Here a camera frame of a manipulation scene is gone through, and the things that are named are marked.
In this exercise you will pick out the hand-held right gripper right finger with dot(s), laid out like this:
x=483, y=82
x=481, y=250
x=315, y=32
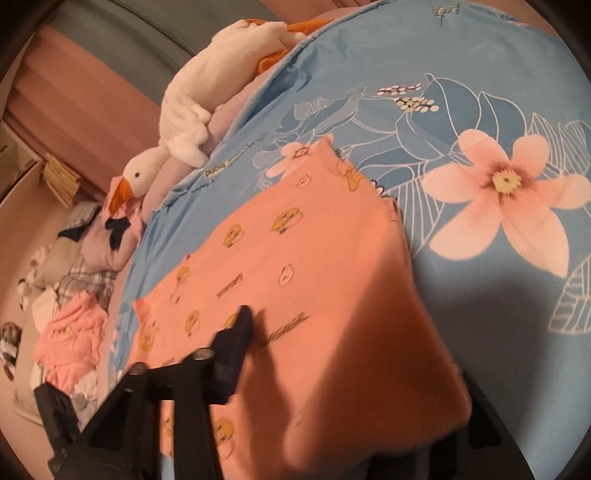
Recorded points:
x=485, y=415

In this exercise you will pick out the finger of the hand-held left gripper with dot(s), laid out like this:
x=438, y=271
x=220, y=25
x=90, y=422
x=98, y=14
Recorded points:
x=53, y=410

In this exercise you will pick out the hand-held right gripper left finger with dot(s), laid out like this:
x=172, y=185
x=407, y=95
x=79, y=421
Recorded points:
x=238, y=339

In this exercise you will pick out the orange duck print garment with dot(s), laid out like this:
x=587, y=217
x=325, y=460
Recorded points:
x=323, y=277

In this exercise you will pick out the white crumpled cloth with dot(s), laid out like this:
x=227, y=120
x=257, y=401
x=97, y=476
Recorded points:
x=87, y=383

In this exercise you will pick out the pink crumpled garment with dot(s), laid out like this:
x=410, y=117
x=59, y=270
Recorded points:
x=74, y=337

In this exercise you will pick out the plaid cloth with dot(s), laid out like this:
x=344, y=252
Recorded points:
x=85, y=281

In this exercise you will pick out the grey striped pillow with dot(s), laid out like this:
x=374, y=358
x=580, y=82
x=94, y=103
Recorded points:
x=81, y=219

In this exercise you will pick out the bamboo slat bundle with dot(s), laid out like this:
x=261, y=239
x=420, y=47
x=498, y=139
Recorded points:
x=60, y=180

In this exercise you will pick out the white goose plush toy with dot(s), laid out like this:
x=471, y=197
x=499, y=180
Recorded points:
x=194, y=106

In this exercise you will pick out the cardboard box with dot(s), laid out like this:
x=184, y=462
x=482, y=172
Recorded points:
x=18, y=161

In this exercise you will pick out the pink curtain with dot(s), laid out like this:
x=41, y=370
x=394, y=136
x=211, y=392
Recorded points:
x=92, y=92

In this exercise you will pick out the blue floral blanket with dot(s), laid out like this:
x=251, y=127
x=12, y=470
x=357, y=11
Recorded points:
x=461, y=115

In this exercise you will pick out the grey upholstered headboard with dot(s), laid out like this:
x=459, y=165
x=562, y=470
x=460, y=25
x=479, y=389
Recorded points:
x=138, y=23

